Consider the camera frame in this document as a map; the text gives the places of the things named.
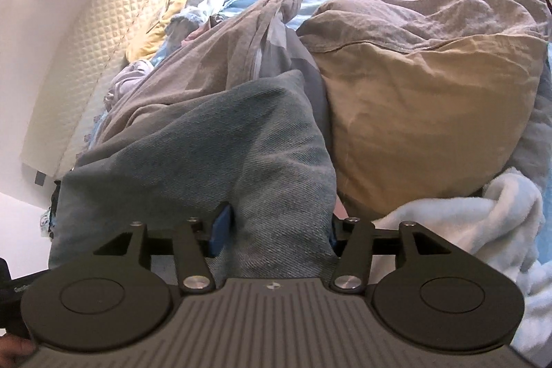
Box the grey and tan duvet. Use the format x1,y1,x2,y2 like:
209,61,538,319
92,0,552,222

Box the dark clothes pile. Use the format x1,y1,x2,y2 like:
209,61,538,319
49,178,65,224

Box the yellow pillow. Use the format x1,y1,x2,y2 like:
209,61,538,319
125,0,200,65

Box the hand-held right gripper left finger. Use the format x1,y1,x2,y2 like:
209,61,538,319
52,201,234,293

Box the cream quilted headboard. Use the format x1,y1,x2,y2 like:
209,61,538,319
19,0,200,179

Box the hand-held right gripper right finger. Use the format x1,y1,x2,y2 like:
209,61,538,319
328,215,496,293

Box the fluffy light blue blanket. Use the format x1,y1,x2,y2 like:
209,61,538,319
373,174,552,364

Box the person's left hand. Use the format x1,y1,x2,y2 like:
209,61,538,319
0,332,39,368

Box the clear plastic bag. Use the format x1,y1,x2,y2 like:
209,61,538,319
37,208,56,240

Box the pale lilac cloth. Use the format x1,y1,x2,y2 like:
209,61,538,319
105,59,152,111

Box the grey-blue pants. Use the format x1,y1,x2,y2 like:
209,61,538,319
48,70,338,280

